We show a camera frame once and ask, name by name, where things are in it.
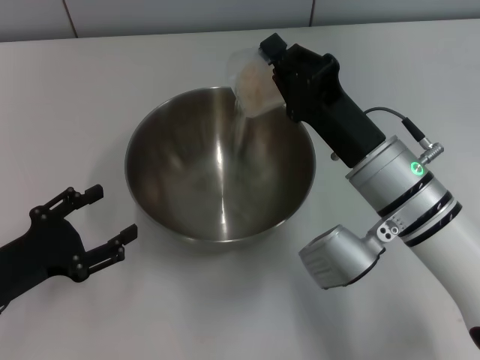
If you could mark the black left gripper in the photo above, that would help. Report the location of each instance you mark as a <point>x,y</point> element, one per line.
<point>45,251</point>

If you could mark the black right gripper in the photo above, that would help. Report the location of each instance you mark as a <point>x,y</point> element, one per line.
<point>326,101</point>

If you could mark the clear plastic cup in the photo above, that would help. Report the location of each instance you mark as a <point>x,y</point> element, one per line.
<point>240,63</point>

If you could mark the stainless steel mixing bowl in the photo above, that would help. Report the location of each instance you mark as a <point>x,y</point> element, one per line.
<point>187,187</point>

